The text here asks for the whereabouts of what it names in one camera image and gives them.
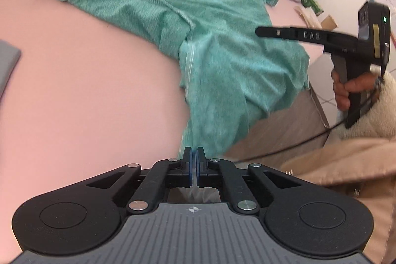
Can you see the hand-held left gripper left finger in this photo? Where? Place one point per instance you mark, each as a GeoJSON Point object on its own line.
{"type": "Point", "coordinates": [187, 171]}

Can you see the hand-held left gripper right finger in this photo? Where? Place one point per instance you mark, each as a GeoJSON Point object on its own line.
{"type": "Point", "coordinates": [201, 171]}

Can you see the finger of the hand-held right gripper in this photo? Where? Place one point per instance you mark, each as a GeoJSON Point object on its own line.
{"type": "Point", "coordinates": [275, 32]}

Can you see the green t-shirt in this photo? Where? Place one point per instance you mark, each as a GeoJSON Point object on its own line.
{"type": "Point", "coordinates": [201, 19]}

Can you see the grey-blue sweatshirt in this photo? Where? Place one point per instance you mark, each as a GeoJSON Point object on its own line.
{"type": "Point", "coordinates": [7, 66]}

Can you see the person's right forearm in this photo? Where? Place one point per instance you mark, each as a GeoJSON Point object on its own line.
{"type": "Point", "coordinates": [380, 115]}

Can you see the person's right hand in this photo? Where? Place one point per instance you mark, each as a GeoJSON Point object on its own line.
{"type": "Point", "coordinates": [355, 84]}

